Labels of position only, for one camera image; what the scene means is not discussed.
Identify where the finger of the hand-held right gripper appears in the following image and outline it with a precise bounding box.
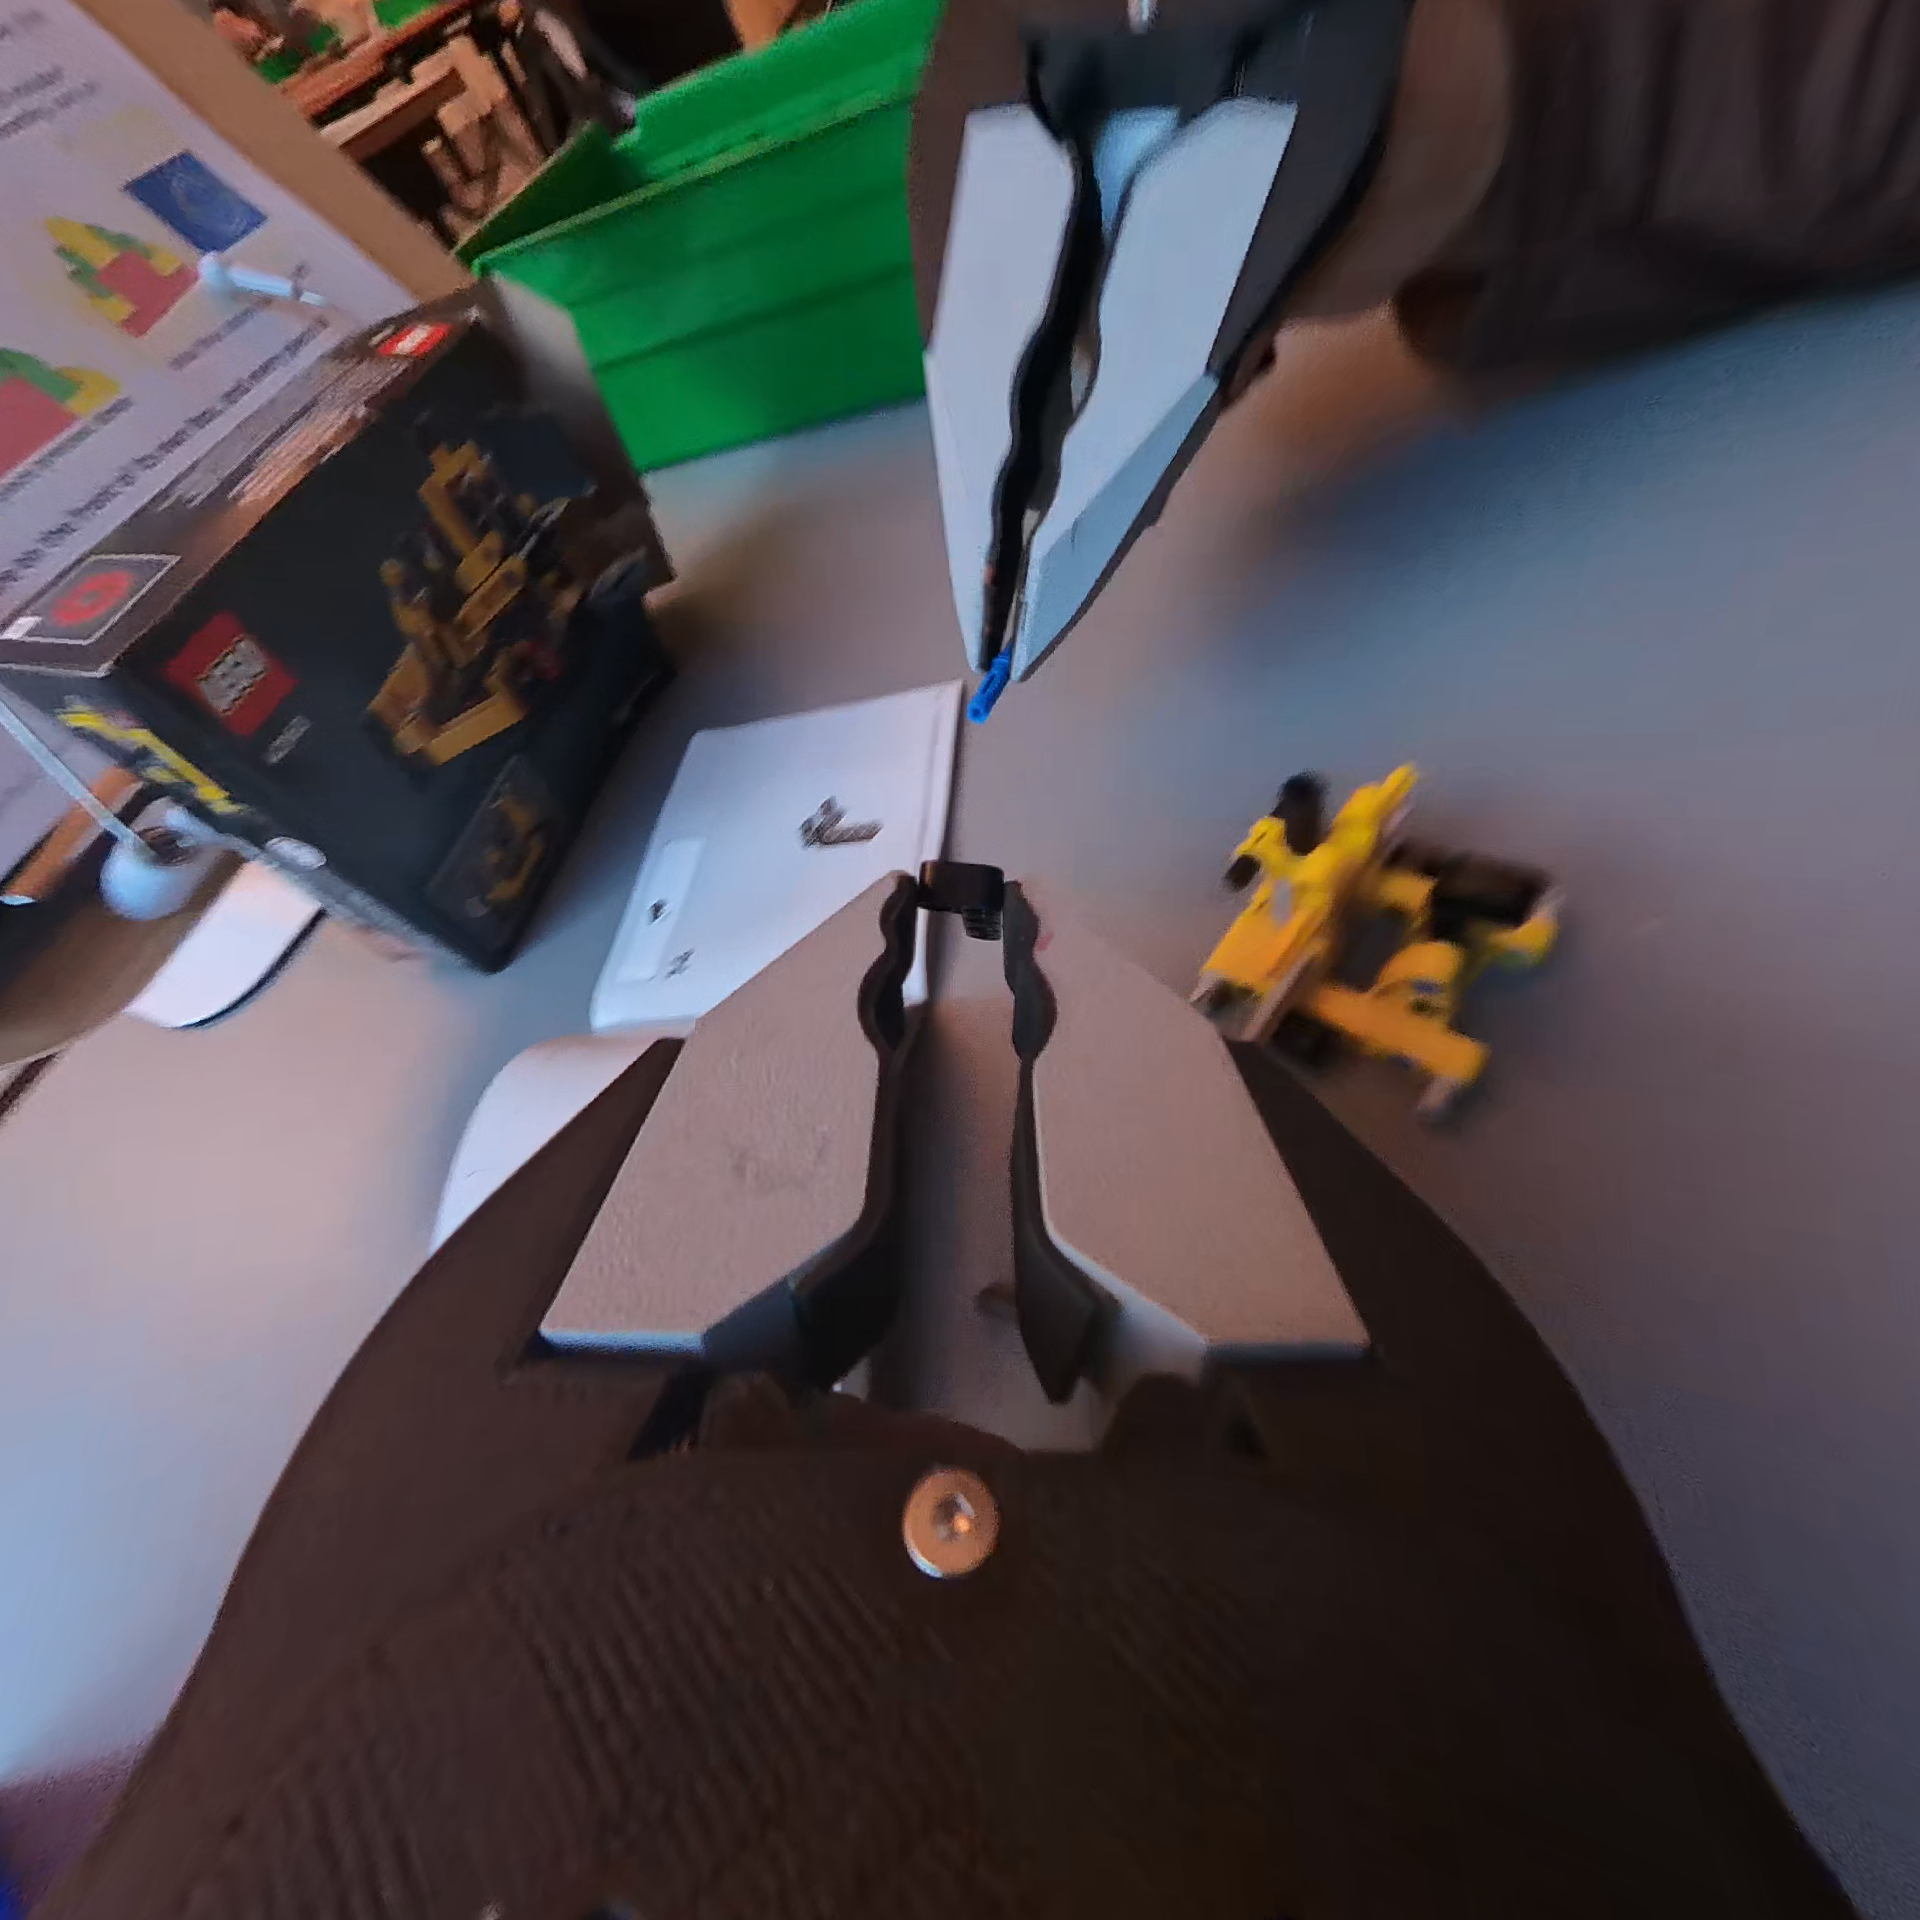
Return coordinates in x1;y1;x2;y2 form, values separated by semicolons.
918;106;1087;676
1009;97;1303;688

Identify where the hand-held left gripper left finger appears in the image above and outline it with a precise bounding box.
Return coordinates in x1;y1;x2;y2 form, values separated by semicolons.
538;873;926;1398

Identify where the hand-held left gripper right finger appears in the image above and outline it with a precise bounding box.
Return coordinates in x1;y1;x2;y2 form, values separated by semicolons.
999;882;1373;1408

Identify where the yellow lego model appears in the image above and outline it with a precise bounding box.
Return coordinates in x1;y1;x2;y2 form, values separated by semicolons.
1189;762;1565;1129

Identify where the black lego box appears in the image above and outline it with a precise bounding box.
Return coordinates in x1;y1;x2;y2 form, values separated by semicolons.
0;287;682;976

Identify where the green plastic bin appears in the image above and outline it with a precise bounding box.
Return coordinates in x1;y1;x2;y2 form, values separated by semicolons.
454;0;950;481

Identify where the white instruction booklet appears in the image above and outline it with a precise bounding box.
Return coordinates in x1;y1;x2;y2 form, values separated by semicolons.
433;679;965;1262

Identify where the white sign stand foot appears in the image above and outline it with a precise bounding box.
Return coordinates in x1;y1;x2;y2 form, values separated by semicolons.
97;816;330;1034

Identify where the round wooden object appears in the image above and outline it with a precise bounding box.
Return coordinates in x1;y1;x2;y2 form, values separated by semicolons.
0;886;143;1074

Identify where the printed display sign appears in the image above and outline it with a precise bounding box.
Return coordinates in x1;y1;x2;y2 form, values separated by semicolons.
0;0;471;904

